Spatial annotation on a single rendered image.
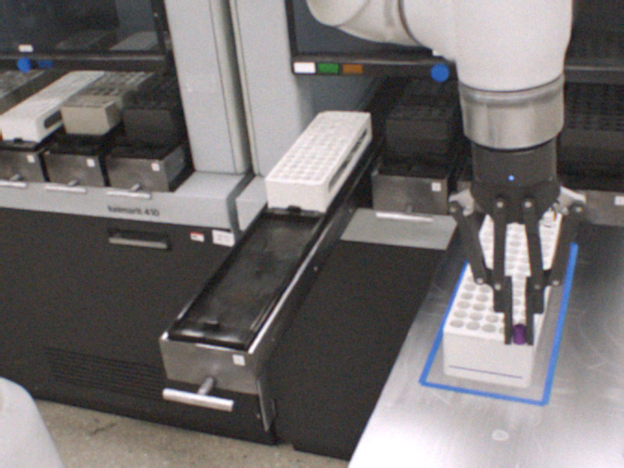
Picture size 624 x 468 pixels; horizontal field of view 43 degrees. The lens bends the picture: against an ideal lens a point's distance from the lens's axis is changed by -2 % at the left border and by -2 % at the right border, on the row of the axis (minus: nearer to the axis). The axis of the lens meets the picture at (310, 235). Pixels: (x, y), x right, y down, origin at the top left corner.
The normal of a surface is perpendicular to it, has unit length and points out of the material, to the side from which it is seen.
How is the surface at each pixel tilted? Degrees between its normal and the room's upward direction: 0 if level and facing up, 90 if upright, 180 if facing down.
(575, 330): 0
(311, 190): 90
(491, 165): 93
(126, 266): 90
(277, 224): 0
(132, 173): 90
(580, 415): 0
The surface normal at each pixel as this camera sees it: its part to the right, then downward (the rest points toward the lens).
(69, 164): -0.33, 0.51
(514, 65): -0.07, 0.77
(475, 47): -0.68, 0.53
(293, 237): -0.10, -0.86
